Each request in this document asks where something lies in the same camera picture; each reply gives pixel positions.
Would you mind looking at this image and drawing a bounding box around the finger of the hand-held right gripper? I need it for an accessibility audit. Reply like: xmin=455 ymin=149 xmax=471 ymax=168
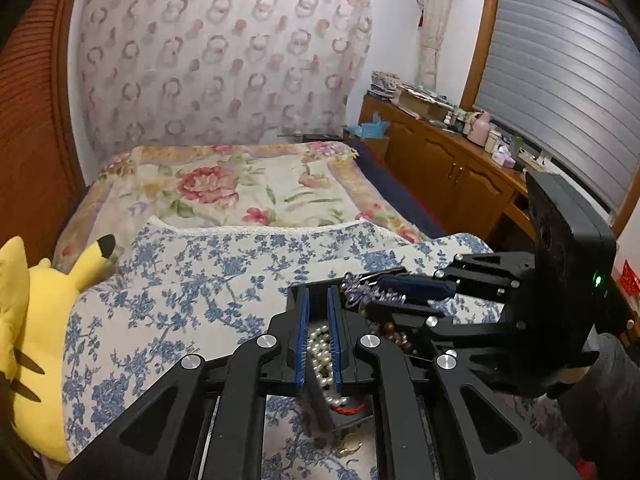
xmin=367 ymin=305 xmax=511 ymax=356
xmin=375 ymin=252 xmax=538 ymax=306

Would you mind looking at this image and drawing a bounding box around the red paper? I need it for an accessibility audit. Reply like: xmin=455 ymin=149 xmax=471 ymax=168
xmin=620 ymin=260 xmax=640 ymax=296

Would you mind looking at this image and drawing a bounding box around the small cardboard box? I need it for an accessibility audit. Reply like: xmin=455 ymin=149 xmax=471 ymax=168
xmin=365 ymin=135 xmax=391 ymax=161

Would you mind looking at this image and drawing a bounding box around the dark blue bed sheet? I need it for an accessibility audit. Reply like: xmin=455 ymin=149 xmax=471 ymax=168
xmin=350 ymin=140 xmax=451 ymax=241

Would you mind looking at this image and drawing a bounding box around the white pearl necklace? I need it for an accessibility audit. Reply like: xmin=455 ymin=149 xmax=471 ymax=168
xmin=306 ymin=324 xmax=351 ymax=408

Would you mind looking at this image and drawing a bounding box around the pink thermos jug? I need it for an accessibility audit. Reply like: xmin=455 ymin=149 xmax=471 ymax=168
xmin=466 ymin=111 xmax=493 ymax=147

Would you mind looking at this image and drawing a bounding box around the long cardboard box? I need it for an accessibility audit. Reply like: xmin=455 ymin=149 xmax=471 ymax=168
xmin=395 ymin=87 xmax=451 ymax=118

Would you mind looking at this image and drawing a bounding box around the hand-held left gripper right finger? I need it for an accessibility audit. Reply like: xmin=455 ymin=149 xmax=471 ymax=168
xmin=327 ymin=285 xmax=581 ymax=480

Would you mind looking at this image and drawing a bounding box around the blue tissue paper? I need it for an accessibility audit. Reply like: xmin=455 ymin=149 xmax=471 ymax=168
xmin=342 ymin=114 xmax=391 ymax=140

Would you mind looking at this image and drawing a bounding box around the pile of papers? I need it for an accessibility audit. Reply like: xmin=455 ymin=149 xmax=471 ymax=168
xmin=370 ymin=71 xmax=401 ymax=98

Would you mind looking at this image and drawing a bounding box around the blue floral tablecloth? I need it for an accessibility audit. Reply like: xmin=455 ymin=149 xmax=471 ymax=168
xmin=60 ymin=217 xmax=496 ymax=480

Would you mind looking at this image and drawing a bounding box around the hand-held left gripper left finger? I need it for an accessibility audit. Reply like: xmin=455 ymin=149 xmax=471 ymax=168
xmin=57 ymin=285 xmax=313 ymax=480

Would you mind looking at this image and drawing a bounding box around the yellow plush toy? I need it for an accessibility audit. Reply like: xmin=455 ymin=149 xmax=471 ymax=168
xmin=0 ymin=234 xmax=117 ymax=463

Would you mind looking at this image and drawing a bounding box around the wooden bead bracelet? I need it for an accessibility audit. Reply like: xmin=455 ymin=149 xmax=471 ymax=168
xmin=367 ymin=322 xmax=416 ymax=356

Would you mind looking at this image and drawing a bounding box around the jewelled hair clip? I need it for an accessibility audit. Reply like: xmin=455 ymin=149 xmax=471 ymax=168
xmin=342 ymin=272 xmax=408 ymax=311

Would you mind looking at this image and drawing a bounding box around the ring patterned curtain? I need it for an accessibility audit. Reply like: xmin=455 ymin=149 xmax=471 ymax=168
xmin=80 ymin=0 xmax=373 ymax=161

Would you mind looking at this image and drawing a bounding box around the person's right forearm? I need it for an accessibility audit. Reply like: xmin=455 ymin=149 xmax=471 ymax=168
xmin=560 ymin=332 xmax=640 ymax=480

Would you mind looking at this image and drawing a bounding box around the lace window curtain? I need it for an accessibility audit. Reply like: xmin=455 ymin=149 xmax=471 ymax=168
xmin=417 ymin=0 xmax=453 ymax=91

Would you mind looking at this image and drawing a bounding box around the grey window blind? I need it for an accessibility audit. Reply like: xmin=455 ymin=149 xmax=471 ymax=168
xmin=472 ymin=0 xmax=640 ymax=211

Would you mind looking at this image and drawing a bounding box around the wooden sideboard cabinet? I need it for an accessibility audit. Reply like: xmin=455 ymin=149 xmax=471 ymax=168
xmin=359 ymin=94 xmax=640 ymax=341

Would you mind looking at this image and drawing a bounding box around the floral bed blanket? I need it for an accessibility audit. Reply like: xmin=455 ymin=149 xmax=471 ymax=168
xmin=52 ymin=142 xmax=426 ymax=276

